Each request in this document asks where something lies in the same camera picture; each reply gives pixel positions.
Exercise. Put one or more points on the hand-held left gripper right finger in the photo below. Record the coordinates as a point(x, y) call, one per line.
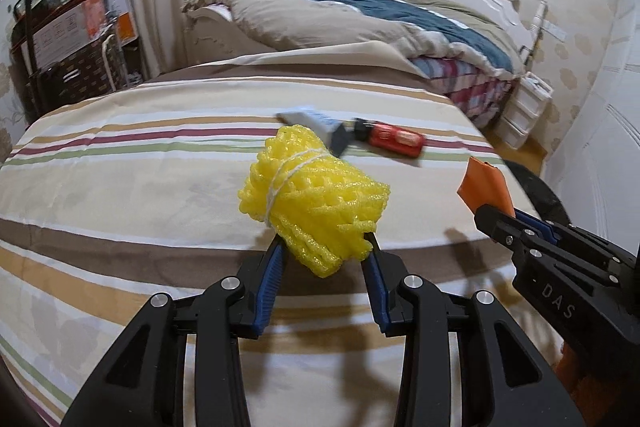
point(375, 277)

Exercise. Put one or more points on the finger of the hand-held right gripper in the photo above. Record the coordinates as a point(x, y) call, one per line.
point(547, 232)
point(505, 232)

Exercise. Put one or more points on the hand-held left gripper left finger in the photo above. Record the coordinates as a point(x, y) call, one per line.
point(270, 272)

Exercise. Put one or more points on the orange cloth bag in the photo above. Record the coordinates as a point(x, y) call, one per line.
point(487, 187)

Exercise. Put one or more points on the yellow foam fruit net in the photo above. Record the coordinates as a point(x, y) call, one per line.
point(310, 192)

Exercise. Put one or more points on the white panelled door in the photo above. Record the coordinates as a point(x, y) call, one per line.
point(610, 132)

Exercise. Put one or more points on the white plastic drawer unit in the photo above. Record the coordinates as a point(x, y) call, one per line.
point(525, 112)

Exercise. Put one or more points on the red tube with black cap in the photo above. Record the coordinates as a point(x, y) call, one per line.
point(395, 139)

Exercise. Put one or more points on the plaid bedsheet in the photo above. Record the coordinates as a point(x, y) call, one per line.
point(475, 92)

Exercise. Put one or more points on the striped tablecloth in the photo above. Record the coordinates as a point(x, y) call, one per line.
point(125, 187)

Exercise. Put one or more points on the beige brown-edged cloth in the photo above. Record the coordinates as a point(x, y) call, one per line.
point(310, 62)

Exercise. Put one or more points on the beige and teal duvet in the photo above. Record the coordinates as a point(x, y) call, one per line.
point(310, 22)

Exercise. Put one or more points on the white and orange box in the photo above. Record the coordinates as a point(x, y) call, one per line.
point(122, 22)

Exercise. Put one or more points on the white cardboard box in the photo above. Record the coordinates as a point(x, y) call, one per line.
point(60, 32)

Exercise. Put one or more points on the white wall socket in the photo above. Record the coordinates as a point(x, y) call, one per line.
point(555, 29)

